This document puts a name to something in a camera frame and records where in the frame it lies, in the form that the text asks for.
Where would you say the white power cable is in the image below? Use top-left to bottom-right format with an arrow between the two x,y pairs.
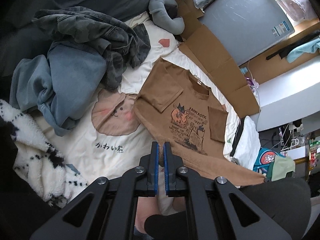
247,60 -> 262,106

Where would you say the green fabric item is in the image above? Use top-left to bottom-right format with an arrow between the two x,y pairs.
265,155 -> 296,181

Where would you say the grey camouflage jacket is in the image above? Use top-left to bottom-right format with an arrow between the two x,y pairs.
32,7 -> 151,91

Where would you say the white spotted plush fabric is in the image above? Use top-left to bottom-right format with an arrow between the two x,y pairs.
1,100 -> 88,208

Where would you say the teal patterned bag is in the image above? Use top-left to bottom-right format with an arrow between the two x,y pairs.
253,148 -> 283,174

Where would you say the brown cardboard sheet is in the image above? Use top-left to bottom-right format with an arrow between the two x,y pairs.
176,0 -> 259,118

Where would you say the grey neck pillow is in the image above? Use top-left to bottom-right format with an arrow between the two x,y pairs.
149,0 -> 185,35

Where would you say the white folded towel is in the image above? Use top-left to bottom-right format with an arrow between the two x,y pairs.
230,116 -> 261,170

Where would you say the dark green pillow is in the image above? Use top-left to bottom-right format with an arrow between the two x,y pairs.
1,0 -> 149,76

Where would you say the grey blue garment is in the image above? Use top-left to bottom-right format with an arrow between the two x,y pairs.
9,41 -> 106,137

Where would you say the grey wrapped mattress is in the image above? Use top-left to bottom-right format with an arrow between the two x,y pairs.
200,0 -> 295,66

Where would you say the cream bear print bedsheet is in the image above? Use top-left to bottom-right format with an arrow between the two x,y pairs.
43,13 -> 238,182

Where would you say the brown graphic t-shirt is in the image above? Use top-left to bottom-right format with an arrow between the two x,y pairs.
133,59 -> 264,186

